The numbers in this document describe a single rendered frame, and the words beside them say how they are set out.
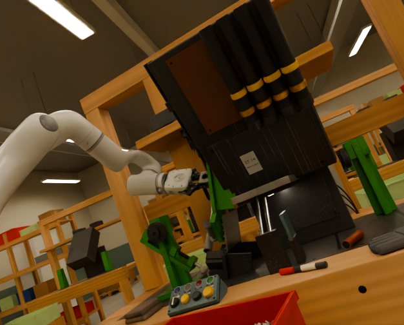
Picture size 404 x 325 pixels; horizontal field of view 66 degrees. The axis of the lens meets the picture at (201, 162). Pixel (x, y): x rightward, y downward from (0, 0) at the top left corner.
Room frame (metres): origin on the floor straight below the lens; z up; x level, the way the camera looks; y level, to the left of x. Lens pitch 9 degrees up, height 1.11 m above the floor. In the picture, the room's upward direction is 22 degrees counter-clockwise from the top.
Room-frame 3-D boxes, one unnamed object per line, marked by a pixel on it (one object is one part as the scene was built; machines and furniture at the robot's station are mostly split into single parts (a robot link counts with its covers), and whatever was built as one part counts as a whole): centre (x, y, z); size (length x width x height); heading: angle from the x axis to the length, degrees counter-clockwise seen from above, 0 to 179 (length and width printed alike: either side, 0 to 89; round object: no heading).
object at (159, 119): (1.41, 0.07, 1.59); 0.15 x 0.07 x 0.07; 71
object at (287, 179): (0.99, -0.17, 1.11); 0.39 x 0.16 x 0.03; 161
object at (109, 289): (9.81, 3.73, 0.22); 1.20 x 0.81 x 0.44; 171
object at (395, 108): (1.46, -0.25, 1.23); 1.30 x 0.05 x 0.09; 71
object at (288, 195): (1.20, -0.28, 1.07); 0.30 x 0.18 x 0.34; 71
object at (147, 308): (1.00, 0.33, 0.91); 0.10 x 0.08 x 0.03; 153
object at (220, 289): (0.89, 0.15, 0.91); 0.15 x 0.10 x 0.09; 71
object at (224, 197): (1.07, -0.04, 1.17); 0.13 x 0.12 x 0.20; 71
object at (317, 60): (1.35, -0.22, 1.52); 0.90 x 0.25 x 0.04; 71
